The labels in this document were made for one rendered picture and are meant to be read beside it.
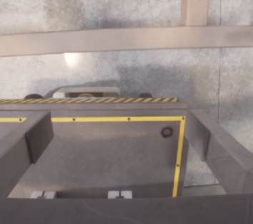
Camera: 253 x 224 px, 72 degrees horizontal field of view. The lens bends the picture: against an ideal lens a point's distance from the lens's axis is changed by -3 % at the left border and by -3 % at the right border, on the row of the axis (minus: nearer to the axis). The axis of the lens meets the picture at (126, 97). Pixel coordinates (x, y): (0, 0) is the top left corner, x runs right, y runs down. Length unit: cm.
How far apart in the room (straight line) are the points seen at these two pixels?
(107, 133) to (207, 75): 55
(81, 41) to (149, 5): 40
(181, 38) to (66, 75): 54
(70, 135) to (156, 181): 32
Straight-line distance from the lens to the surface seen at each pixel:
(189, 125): 16
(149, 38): 51
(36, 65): 89
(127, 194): 67
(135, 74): 82
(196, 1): 55
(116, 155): 59
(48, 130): 17
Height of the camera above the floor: 80
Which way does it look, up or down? 73 degrees down
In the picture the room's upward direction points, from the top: 176 degrees clockwise
